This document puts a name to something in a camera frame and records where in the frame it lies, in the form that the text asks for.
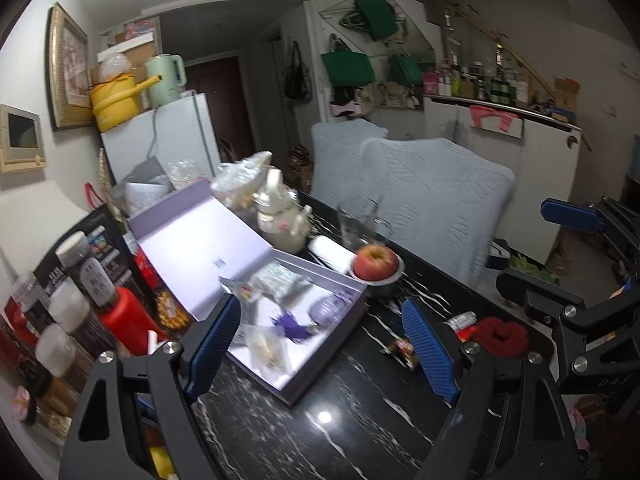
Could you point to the black printed box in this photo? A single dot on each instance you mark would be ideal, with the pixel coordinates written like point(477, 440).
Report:
point(112, 240)

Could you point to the white roll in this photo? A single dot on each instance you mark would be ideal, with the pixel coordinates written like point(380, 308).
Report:
point(330, 254)

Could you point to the gold snack pack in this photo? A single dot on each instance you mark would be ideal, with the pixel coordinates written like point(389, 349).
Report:
point(167, 310)

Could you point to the yellow pot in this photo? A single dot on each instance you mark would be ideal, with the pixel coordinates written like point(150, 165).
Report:
point(115, 102)

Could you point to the plastic bag in pot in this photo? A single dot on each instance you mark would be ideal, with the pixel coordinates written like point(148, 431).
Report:
point(112, 65)

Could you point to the hanging black bag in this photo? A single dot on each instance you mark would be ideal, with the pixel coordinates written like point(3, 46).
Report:
point(297, 77)

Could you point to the red plastic container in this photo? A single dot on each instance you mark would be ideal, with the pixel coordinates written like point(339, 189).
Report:
point(127, 315)

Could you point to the gold picture frame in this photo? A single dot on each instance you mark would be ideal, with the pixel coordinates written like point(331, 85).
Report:
point(67, 67)

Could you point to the wooden stair handrail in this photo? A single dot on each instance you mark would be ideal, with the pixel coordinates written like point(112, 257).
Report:
point(500, 44)

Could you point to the cardboard boxes on refrigerator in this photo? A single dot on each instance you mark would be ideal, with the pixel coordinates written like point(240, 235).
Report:
point(135, 40)

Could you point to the large green tote bag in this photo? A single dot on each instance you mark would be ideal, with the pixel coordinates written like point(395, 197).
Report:
point(347, 67)

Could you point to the red fuzzy cloth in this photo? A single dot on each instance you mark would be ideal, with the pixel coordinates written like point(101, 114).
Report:
point(500, 337)

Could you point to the glass mug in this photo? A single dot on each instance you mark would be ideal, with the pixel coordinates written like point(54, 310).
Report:
point(357, 225)

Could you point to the wall intercom panel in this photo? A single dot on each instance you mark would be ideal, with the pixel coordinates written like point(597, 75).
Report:
point(20, 135)

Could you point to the cream cartoon water bottle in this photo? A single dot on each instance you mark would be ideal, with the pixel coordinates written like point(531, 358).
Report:
point(280, 220)

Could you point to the leaf pattern covered chair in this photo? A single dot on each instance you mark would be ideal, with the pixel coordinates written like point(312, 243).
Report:
point(345, 160)
point(435, 200)

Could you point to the open cardboard box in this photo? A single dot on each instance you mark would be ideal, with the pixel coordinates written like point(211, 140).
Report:
point(565, 92)

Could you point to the pink cloth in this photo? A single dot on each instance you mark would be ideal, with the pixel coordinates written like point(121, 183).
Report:
point(506, 120)
point(480, 115)

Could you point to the dark jar white lid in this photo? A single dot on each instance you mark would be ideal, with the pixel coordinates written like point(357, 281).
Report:
point(87, 270)
point(52, 350)
point(67, 307)

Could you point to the white printed bread packet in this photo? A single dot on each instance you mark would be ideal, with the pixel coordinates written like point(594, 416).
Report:
point(275, 280)

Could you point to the brown door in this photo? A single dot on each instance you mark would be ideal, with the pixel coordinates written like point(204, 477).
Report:
point(225, 95)

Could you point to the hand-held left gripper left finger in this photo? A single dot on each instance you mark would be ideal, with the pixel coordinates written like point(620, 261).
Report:
point(215, 345)

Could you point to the lavender gift box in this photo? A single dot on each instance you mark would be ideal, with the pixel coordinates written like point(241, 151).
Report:
point(200, 240)

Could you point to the purple tassel charm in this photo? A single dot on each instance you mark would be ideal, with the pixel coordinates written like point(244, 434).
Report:
point(292, 327)

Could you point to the red candy packet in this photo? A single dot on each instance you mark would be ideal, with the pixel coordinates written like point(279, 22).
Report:
point(465, 333)

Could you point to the white cabinet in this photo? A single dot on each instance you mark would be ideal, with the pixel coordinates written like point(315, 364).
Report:
point(500, 160)

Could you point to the purple sachet pouch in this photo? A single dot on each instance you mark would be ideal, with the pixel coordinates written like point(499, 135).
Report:
point(327, 308)

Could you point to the pale green electric kettle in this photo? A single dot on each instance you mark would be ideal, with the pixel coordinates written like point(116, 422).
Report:
point(165, 80)

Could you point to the clear zip bag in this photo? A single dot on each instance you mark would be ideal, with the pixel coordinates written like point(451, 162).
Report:
point(265, 347)

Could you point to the crumpled clear plastic bag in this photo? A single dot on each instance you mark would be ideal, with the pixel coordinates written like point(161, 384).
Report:
point(240, 180)

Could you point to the yellow lemon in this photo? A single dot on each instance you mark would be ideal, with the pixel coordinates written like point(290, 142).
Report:
point(160, 462)

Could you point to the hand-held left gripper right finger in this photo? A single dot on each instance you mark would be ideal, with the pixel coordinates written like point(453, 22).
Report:
point(430, 350)

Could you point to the white refrigerator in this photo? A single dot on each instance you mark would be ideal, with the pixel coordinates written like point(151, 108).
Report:
point(160, 135)

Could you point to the woven fan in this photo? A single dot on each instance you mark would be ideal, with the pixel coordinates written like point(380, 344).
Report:
point(105, 170)

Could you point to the grey bag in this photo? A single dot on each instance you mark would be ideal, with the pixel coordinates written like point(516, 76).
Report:
point(145, 175)

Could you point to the green slippers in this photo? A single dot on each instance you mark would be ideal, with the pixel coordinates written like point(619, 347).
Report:
point(530, 265)

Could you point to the red apple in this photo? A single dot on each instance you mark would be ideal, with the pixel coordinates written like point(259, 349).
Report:
point(375, 262)

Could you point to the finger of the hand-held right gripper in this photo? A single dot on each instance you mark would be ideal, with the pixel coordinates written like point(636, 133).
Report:
point(570, 212)
point(540, 295)

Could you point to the grey bowl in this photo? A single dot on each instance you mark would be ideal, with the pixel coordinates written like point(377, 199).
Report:
point(390, 280)

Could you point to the black striped box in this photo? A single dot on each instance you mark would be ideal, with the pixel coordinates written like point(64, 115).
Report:
point(500, 256)

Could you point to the row of bottles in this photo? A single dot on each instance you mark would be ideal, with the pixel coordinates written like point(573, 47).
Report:
point(475, 82)

